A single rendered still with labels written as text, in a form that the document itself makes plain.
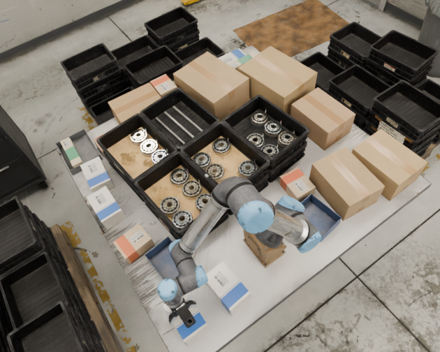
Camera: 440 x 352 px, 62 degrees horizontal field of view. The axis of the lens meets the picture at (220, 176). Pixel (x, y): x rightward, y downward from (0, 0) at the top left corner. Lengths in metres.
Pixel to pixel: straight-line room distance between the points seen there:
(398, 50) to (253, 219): 2.42
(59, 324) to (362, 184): 1.74
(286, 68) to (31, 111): 2.63
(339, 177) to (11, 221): 2.02
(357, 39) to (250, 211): 2.63
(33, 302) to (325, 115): 2.02
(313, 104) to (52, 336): 1.93
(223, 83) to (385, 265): 1.62
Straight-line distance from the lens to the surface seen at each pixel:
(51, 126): 3.84
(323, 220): 1.99
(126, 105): 2.40
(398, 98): 2.96
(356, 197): 1.91
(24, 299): 2.53
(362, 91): 3.11
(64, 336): 2.22
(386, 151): 2.11
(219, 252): 1.89
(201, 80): 2.38
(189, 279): 1.44
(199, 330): 1.71
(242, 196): 1.24
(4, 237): 2.65
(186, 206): 1.89
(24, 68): 4.69
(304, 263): 1.88
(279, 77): 2.36
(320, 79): 3.32
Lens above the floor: 2.45
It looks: 56 degrees down
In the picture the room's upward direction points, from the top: 9 degrees counter-clockwise
